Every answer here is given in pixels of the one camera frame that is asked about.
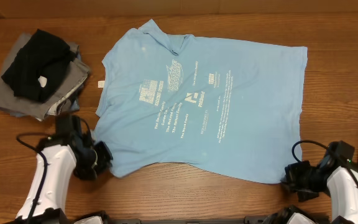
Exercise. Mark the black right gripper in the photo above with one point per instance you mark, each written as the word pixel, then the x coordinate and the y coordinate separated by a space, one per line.
pixel 292 173

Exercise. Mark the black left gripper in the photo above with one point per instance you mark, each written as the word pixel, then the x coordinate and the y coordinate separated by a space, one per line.
pixel 105 163

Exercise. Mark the light blue printed t-shirt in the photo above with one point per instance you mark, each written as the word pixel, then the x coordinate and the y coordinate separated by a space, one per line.
pixel 231 107

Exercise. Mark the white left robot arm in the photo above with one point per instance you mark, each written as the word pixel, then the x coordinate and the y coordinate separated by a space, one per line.
pixel 66 152

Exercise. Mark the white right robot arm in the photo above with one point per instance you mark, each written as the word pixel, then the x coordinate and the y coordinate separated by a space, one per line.
pixel 335 175

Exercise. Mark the teal folded garment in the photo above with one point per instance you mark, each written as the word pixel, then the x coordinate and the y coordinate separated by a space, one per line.
pixel 74 95

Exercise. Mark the black folded garment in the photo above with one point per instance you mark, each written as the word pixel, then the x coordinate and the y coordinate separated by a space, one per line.
pixel 39 67

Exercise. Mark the grey folded garment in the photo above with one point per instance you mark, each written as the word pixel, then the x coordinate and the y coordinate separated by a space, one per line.
pixel 57 103

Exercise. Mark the black table edge rail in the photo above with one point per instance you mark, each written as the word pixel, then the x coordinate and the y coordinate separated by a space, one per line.
pixel 246 220

